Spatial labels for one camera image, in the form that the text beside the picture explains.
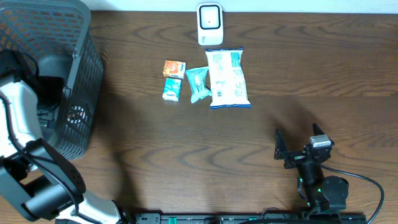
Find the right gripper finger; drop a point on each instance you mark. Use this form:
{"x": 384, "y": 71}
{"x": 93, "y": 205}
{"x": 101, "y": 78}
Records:
{"x": 281, "y": 151}
{"x": 318, "y": 131}

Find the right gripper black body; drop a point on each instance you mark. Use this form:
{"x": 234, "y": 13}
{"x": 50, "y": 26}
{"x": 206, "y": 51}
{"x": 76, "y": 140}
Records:
{"x": 296, "y": 158}

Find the large white snack bag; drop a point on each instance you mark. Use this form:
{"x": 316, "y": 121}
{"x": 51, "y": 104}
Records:
{"x": 227, "y": 81}

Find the teal small snack packet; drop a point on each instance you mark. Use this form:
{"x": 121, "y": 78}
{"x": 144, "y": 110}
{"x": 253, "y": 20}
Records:
{"x": 197, "y": 81}

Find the green tissue pack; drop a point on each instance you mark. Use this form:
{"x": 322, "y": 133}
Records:
{"x": 172, "y": 89}

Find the orange tissue pack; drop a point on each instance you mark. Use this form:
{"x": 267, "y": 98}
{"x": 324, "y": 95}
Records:
{"x": 174, "y": 69}

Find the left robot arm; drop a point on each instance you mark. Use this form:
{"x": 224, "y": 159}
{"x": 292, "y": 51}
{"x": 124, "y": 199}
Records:
{"x": 36, "y": 179}

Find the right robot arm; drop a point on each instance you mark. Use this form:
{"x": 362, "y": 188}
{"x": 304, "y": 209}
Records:
{"x": 325, "y": 195}

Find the white barcode scanner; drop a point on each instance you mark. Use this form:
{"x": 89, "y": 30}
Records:
{"x": 210, "y": 24}

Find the grey plastic mesh basket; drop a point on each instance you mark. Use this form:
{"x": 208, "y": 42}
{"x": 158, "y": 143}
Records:
{"x": 54, "y": 40}

